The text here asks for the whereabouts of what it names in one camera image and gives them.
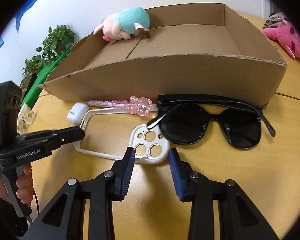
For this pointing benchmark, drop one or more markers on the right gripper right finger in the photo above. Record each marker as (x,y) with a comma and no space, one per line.
(180,176)

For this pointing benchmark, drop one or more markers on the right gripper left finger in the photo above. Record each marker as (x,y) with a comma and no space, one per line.
(122,170)

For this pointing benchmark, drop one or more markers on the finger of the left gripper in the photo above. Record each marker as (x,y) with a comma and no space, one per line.
(51,138)

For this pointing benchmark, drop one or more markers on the white clear phone case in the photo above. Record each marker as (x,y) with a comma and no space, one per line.
(108,132)

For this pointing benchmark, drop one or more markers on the person's left hand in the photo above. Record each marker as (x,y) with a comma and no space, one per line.
(24,184)

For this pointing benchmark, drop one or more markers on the white earbuds case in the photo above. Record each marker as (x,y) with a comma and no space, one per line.
(77,112)

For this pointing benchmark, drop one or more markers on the patterned paper cup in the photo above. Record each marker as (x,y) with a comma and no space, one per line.
(25,118)

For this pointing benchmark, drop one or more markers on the pink bear-top pen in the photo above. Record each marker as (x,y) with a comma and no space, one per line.
(140,106)

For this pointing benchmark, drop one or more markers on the green potted plant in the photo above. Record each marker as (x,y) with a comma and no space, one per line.
(53,46)

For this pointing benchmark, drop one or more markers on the brown cardboard box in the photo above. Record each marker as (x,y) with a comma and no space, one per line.
(194,48)

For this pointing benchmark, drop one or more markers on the pig plush teal shirt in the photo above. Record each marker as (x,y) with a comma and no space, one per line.
(129,23)

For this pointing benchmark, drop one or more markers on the pink plush toy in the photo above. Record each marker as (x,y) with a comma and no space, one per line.
(278,28)

